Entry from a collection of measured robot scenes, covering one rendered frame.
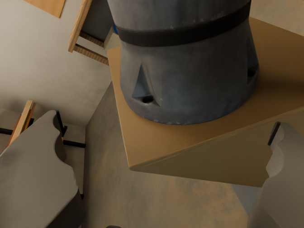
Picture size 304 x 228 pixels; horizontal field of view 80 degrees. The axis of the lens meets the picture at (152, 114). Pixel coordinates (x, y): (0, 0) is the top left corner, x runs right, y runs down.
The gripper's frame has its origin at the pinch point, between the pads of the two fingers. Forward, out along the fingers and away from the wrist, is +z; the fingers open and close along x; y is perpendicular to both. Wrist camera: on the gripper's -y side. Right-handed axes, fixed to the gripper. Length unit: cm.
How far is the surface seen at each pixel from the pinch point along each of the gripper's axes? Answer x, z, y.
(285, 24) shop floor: 65, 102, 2
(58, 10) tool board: -139, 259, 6
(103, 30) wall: -88, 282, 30
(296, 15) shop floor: 69, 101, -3
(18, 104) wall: -245, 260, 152
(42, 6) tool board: -155, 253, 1
